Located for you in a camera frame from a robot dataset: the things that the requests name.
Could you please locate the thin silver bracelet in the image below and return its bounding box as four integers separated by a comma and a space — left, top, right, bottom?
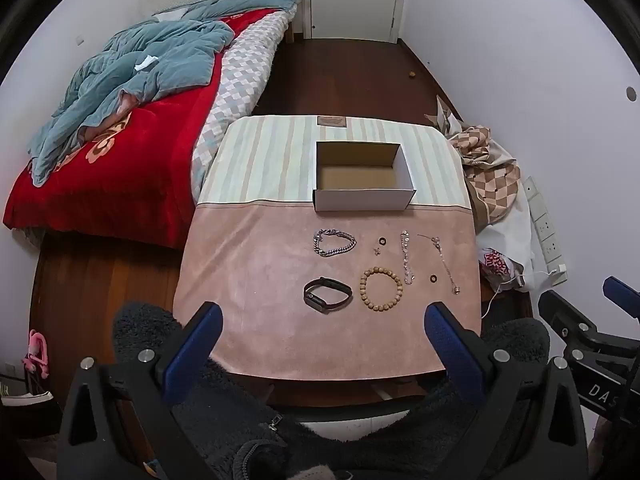
400, 230, 417, 285

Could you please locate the pink plush item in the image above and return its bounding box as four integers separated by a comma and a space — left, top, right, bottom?
22, 329, 50, 381

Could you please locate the white cloth with red print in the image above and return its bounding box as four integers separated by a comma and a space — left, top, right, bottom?
472, 140, 536, 291

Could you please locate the black smart band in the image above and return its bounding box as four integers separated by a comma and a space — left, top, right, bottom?
303, 276, 354, 315

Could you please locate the thick silver chain bracelet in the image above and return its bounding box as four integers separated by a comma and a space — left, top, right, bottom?
313, 229, 357, 258

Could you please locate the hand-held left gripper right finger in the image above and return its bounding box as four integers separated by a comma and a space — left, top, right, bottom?
424, 301, 591, 480

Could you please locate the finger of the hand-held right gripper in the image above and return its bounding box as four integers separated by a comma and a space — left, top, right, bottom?
537, 290, 640, 358
602, 276, 640, 319

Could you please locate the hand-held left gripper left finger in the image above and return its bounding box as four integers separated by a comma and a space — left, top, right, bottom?
57, 301, 224, 480

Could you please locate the white cardboard box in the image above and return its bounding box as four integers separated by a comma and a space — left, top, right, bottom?
313, 141, 417, 212

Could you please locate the wooden bead bracelet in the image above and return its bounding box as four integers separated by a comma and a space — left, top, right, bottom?
359, 267, 404, 310

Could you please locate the crumpled beige paper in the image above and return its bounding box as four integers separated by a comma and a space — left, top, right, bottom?
425, 95, 466, 133

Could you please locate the silver charm chain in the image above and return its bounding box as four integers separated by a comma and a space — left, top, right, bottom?
419, 234, 462, 296

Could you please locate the white cable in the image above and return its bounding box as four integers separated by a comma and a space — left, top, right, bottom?
481, 269, 558, 318

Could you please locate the grey white checkered sheet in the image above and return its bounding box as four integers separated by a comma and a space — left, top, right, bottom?
190, 10, 292, 206

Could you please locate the teal duvet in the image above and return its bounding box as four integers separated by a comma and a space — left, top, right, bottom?
27, 0, 298, 188

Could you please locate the dark shoe white sole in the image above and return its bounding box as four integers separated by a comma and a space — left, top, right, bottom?
0, 389, 56, 441

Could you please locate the light wooden bed frame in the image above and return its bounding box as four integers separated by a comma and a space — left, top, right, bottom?
287, 0, 307, 43

